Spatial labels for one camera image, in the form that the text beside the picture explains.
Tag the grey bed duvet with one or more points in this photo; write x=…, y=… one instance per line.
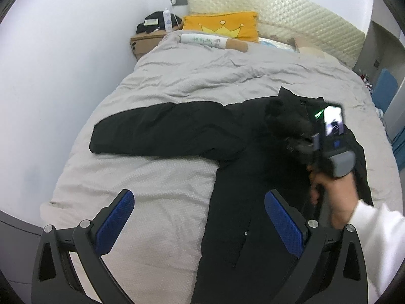
x=155, y=259

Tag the cream quilted headboard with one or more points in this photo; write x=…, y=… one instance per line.
x=285, y=19

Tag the white spray bottle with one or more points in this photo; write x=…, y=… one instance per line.
x=167, y=17

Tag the yellow crown pillow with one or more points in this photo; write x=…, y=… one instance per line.
x=236, y=25

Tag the black bag on nightstand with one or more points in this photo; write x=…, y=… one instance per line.
x=155, y=21

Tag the blue chair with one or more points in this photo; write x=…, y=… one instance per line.
x=384, y=91

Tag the white brown bolster pillow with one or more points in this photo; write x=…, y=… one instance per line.
x=215, y=41

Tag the cardboard box nightstand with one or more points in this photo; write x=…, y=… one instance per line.
x=143, y=43

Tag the black puffer jacket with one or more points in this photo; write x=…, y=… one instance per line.
x=243, y=259

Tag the person's right hand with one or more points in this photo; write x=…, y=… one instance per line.
x=342, y=194

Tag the pink pillow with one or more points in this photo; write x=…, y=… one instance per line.
x=307, y=48

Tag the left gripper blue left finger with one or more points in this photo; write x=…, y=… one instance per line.
x=54, y=279

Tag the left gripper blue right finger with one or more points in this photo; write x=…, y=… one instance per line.
x=330, y=266

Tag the wall power socket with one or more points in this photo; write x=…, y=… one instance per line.
x=178, y=2

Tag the white sleeve right forearm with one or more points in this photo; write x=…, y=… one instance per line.
x=381, y=234

